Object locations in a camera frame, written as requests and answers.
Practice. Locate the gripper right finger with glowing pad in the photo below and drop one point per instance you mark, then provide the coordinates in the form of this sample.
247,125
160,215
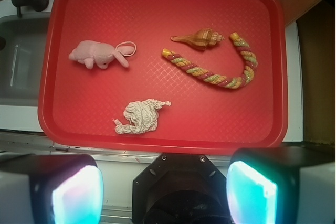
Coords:
281,185

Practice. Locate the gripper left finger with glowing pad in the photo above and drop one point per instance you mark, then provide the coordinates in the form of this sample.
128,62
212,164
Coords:
50,189

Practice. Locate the pink plush bunny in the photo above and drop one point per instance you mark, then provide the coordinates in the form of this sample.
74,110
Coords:
90,53

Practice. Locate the crumpled white paper wad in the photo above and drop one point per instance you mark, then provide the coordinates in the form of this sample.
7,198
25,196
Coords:
141,115

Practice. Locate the grey sink basin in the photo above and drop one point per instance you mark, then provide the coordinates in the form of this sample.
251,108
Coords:
22,57

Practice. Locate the red plastic tray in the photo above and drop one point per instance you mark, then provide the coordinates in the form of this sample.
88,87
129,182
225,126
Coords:
77,105

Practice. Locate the brown striped conch shell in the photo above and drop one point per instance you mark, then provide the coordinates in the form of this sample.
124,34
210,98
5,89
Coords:
201,39

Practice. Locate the twisted multicolour rope toy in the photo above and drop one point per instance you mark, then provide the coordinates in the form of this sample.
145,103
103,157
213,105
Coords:
242,48

